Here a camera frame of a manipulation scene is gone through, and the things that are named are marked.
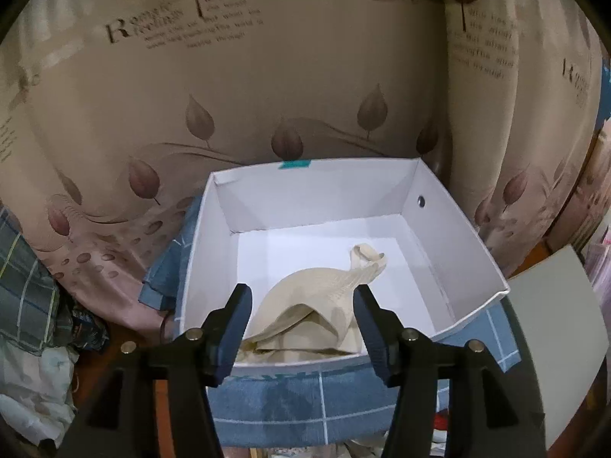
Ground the beige underwear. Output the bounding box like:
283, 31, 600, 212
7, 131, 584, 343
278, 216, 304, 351
236, 243, 390, 363

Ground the white cardboard box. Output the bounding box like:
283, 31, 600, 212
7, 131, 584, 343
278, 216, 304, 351
178, 156, 511, 379

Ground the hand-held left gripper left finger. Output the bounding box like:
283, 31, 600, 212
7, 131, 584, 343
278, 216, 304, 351
57, 284, 254, 458

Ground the white board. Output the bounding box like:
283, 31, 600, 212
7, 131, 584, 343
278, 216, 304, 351
506, 244, 600, 449

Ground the white crumpled cloth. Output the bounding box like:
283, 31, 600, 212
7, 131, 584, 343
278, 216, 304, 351
0, 334, 79, 447

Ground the grey plaid cloth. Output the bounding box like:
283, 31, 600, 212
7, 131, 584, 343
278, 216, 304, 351
0, 207, 110, 356

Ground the leaf print curtain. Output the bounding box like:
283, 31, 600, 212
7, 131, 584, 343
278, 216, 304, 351
0, 0, 607, 358

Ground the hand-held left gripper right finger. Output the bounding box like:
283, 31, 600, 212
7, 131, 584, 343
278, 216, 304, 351
352, 285, 547, 458

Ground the blue checked cloth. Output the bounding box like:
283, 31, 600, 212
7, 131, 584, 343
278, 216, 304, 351
138, 195, 526, 449

